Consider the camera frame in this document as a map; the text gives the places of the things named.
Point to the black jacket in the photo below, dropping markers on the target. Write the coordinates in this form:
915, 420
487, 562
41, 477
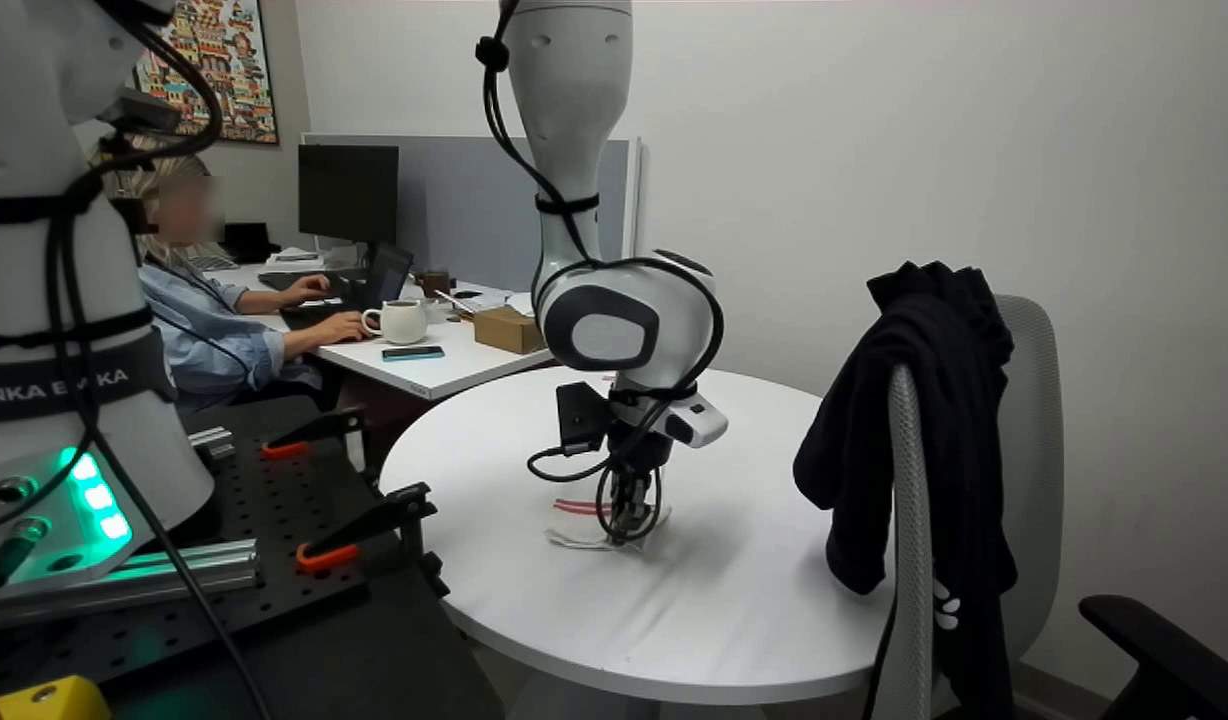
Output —
934, 403

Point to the seated person blue shirt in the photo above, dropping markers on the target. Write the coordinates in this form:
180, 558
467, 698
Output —
204, 324

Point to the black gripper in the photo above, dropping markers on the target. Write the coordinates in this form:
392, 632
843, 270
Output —
636, 437

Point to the yellow block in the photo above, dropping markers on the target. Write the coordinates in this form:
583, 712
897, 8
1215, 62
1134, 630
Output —
54, 701

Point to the black computer monitor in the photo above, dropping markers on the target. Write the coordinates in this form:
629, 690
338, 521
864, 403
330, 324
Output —
349, 193

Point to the grey mesh office chair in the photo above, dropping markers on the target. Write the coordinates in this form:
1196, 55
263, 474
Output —
1035, 441

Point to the black laptop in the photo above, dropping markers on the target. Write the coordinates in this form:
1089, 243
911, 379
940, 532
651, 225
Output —
382, 277

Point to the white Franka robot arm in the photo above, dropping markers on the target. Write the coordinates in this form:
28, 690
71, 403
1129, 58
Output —
575, 83

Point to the colourful wall poster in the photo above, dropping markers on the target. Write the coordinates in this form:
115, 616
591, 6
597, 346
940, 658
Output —
224, 64

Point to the grey desk partition panel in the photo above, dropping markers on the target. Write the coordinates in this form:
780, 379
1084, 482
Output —
479, 201

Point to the black orange-tipped clamp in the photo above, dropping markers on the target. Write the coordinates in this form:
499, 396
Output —
312, 429
365, 521

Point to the white towel with red stripes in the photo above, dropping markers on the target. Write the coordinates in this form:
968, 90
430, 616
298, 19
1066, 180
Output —
575, 525

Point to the dark smartphone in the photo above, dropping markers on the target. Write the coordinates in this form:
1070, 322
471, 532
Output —
412, 353

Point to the white coffee cup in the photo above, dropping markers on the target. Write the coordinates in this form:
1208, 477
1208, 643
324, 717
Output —
399, 322

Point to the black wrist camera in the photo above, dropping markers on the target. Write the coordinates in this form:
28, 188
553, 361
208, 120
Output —
583, 412

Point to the silver aluminium rail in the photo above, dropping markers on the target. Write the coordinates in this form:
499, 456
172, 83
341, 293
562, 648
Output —
145, 576

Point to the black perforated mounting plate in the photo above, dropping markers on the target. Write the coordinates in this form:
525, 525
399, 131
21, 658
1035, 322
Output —
267, 506

